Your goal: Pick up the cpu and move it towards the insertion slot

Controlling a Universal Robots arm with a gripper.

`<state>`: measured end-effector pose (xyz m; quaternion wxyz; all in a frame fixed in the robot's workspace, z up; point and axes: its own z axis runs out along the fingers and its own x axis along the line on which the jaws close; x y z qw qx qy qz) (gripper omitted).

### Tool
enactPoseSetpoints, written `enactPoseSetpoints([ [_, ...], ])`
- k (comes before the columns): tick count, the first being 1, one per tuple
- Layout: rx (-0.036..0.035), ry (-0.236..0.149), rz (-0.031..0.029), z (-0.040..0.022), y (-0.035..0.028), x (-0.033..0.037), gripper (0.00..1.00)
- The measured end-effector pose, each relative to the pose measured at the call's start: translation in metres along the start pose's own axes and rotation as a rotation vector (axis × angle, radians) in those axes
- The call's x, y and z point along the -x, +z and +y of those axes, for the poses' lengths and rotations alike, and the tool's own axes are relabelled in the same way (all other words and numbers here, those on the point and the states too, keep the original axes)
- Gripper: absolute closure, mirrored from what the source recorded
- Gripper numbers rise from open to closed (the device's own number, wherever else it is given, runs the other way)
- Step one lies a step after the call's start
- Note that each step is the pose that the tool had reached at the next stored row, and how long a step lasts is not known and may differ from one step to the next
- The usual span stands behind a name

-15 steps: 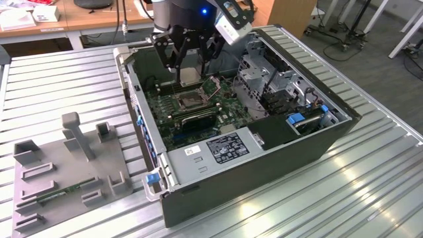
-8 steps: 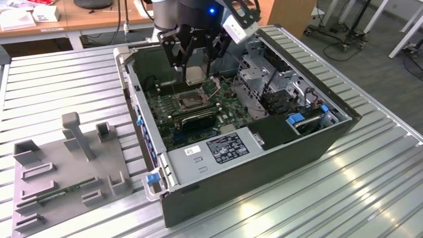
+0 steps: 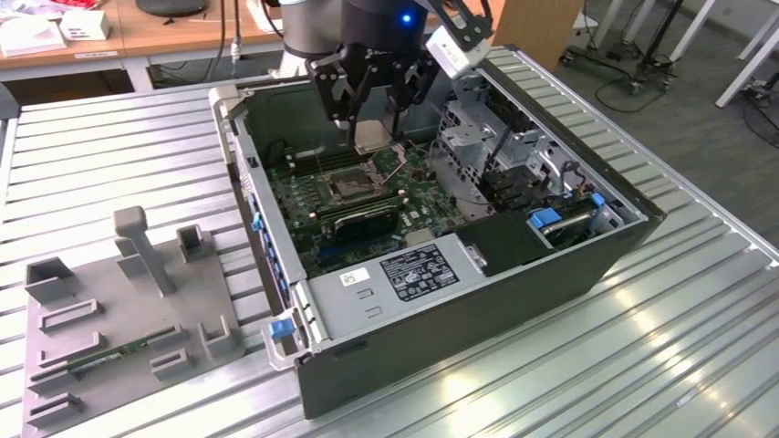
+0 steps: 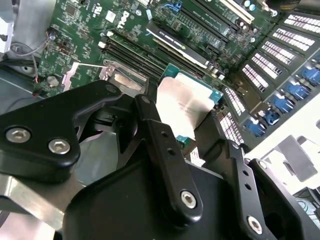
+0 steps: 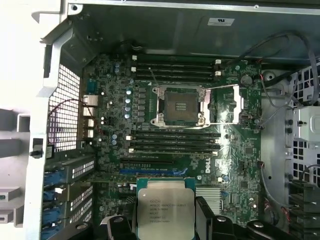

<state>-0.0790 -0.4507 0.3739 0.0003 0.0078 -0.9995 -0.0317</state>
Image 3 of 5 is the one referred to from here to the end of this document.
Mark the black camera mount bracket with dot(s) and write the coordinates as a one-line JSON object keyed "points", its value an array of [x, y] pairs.
{"points": [[466, 23]]}

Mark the black RAM slot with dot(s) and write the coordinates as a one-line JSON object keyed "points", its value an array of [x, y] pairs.
{"points": [[353, 208], [323, 154], [335, 165]]}

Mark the white foam tray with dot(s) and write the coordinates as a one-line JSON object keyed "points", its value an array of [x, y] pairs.
{"points": [[31, 38]]}

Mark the grey parts rack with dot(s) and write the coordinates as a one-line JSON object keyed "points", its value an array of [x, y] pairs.
{"points": [[141, 315]]}

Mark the blue case latch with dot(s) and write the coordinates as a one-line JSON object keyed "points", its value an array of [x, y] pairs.
{"points": [[281, 329]]}

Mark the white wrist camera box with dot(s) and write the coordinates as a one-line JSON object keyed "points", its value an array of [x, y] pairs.
{"points": [[454, 55]]}

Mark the small blue bay clip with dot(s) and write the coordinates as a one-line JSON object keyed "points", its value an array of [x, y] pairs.
{"points": [[597, 199]]}

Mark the grey power supply unit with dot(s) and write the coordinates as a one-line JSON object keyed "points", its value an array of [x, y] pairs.
{"points": [[347, 310]]}

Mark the CPU socket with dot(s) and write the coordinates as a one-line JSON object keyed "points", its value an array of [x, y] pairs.
{"points": [[359, 187]]}

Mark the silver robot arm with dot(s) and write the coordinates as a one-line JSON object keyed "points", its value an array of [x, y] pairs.
{"points": [[310, 27]]}

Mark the silver drive cage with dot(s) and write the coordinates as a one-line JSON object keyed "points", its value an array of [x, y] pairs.
{"points": [[464, 137]]}

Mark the wooden cabinet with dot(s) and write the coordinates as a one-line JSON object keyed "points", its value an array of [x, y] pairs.
{"points": [[536, 27]]}

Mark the silver CPU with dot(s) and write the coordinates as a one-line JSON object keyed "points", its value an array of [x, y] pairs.
{"points": [[372, 136]]}

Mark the black open PC case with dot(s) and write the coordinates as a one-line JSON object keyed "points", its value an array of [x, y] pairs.
{"points": [[457, 356]]}

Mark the white table frame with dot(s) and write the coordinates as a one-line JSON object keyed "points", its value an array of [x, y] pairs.
{"points": [[740, 68]]}

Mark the black wheeled stand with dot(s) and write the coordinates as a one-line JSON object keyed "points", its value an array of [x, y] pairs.
{"points": [[654, 68]]}

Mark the white cardboard box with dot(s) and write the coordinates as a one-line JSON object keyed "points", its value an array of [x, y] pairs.
{"points": [[86, 25]]}

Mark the green RAM stick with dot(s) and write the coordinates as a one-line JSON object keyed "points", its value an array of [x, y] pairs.
{"points": [[110, 353]]}

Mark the hard disk in blue carrier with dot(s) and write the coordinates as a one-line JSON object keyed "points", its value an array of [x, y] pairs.
{"points": [[544, 218]]}

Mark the dark round monitor base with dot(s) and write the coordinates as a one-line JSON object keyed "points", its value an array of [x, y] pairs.
{"points": [[171, 5]]}

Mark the green motherboard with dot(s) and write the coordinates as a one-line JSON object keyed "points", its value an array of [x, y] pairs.
{"points": [[426, 201]]}

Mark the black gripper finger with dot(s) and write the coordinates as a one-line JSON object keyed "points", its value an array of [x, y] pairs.
{"points": [[414, 77], [326, 77]]}

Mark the blue card retention clip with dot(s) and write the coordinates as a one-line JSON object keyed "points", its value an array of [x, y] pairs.
{"points": [[255, 222]]}

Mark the wooden desk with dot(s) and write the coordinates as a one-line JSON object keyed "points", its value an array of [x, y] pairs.
{"points": [[183, 27]]}

